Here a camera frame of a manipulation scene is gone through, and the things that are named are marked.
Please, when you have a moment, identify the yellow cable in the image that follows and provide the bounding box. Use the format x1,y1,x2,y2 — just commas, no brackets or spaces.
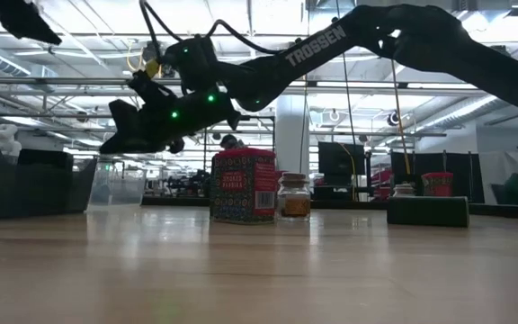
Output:
390,58,413,176

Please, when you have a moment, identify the white rounded object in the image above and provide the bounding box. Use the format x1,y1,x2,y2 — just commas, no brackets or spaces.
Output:
0,123,23,158

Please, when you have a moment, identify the black partition panel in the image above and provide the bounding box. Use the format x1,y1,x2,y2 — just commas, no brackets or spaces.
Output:
389,150,486,204

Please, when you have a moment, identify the yellow cable tag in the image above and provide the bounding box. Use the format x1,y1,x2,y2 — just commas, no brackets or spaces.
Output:
145,58,161,80

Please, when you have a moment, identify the clear plastic bin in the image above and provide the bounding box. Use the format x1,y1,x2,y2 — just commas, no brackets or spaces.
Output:
86,157,148,212

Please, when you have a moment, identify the black aluminium table frame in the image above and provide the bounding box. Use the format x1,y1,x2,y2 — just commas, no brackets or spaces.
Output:
140,195,518,221

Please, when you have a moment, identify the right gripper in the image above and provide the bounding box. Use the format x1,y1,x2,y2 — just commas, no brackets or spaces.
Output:
100,92,242,155

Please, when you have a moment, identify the long black cable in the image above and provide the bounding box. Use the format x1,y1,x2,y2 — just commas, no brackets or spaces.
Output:
340,49,359,199

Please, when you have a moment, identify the white partition panel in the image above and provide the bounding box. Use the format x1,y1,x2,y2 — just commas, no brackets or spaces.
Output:
478,149,518,206

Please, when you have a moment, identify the dark green tin black lid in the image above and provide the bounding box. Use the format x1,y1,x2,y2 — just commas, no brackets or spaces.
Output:
386,194,470,229

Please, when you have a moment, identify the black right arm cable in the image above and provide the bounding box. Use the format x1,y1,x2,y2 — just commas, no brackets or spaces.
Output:
138,0,287,62

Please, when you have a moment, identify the black background screen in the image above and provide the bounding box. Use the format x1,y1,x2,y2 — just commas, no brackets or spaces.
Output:
317,140,367,188

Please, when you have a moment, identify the black gantry frame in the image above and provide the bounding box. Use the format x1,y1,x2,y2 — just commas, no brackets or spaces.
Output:
202,114,277,181

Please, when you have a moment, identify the dark grey plastic bin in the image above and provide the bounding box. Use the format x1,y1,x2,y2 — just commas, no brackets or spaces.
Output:
0,134,99,221

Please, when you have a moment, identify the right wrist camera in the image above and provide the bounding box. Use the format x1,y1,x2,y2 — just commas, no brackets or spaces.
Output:
128,70,173,109

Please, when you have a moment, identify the white building column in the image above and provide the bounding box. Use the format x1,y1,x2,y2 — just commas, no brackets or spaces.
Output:
275,93,310,176

